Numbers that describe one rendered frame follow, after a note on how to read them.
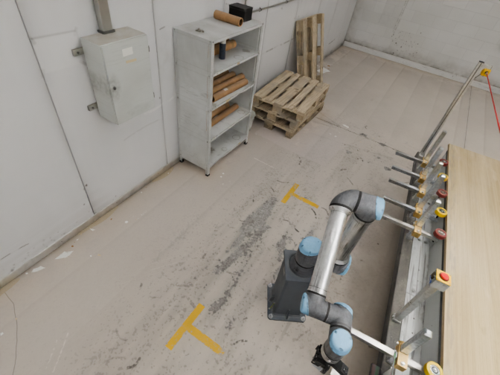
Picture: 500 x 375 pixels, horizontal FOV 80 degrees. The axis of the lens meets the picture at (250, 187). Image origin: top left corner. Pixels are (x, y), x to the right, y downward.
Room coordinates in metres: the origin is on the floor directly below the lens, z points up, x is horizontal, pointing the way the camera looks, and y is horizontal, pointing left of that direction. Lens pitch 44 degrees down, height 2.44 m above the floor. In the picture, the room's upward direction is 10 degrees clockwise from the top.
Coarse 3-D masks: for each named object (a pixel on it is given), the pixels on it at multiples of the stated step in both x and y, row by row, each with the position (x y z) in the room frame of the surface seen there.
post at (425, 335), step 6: (420, 330) 0.66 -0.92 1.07; (426, 330) 0.65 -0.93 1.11; (414, 336) 0.65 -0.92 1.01; (420, 336) 0.63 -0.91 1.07; (426, 336) 0.62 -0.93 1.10; (408, 342) 0.64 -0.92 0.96; (414, 342) 0.63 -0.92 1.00; (420, 342) 0.62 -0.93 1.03; (402, 348) 0.64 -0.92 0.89; (408, 348) 0.62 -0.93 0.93; (414, 348) 0.62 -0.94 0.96; (390, 360) 0.63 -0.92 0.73
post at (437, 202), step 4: (436, 200) 1.57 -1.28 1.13; (440, 200) 1.57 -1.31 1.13; (432, 204) 1.57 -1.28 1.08; (436, 204) 1.56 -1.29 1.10; (428, 208) 1.59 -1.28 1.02; (432, 208) 1.56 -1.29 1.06; (436, 208) 1.55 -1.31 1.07; (428, 212) 1.56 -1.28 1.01; (432, 212) 1.55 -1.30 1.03; (424, 216) 1.56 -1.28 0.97; (428, 216) 1.55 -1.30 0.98; (420, 220) 1.56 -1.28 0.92; (424, 220) 1.55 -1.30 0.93; (420, 224) 1.55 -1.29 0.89; (408, 232) 1.59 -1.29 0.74; (408, 236) 1.56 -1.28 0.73; (412, 236) 1.55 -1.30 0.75
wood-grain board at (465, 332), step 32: (448, 160) 2.46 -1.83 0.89; (480, 160) 2.55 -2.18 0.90; (448, 192) 1.97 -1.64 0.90; (480, 192) 2.04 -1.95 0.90; (448, 224) 1.59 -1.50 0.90; (480, 224) 1.65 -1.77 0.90; (448, 256) 1.28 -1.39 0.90; (480, 256) 1.33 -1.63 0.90; (448, 288) 1.03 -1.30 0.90; (480, 288) 1.07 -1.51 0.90; (448, 320) 0.83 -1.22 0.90; (480, 320) 0.86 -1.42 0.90; (448, 352) 0.65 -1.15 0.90; (480, 352) 0.68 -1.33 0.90
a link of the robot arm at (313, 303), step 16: (352, 192) 1.14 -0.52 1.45; (336, 208) 1.06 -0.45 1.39; (352, 208) 1.08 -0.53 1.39; (336, 224) 0.99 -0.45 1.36; (336, 240) 0.92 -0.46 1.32; (320, 256) 0.85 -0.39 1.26; (320, 272) 0.77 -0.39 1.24; (320, 288) 0.71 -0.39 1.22; (304, 304) 0.64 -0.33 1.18; (320, 304) 0.64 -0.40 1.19; (320, 320) 0.60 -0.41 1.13
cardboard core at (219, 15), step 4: (216, 12) 3.26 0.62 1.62; (220, 12) 3.25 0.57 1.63; (224, 12) 3.26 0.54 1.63; (216, 16) 3.25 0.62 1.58; (220, 16) 3.22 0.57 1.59; (224, 16) 3.21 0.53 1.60; (228, 16) 3.19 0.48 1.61; (232, 16) 3.18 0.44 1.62; (236, 16) 3.18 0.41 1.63; (220, 20) 3.25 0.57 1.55; (224, 20) 3.21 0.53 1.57; (228, 20) 3.18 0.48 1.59; (232, 20) 3.16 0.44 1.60; (236, 20) 3.15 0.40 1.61; (240, 20) 3.20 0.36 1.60; (232, 24) 3.18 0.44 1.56; (236, 24) 3.15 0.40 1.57; (240, 24) 3.19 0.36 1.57
